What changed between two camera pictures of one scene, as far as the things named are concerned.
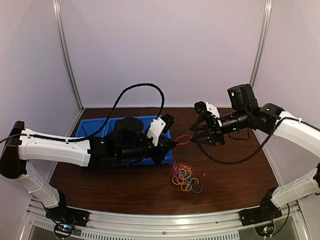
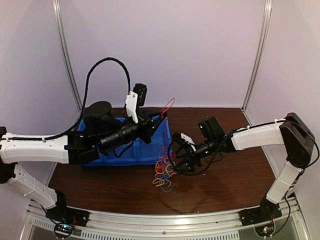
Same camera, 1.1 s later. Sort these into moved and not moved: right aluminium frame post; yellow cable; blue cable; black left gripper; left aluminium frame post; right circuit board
Moved: yellow cable; blue cable; black left gripper
Not moved: right aluminium frame post; left aluminium frame post; right circuit board
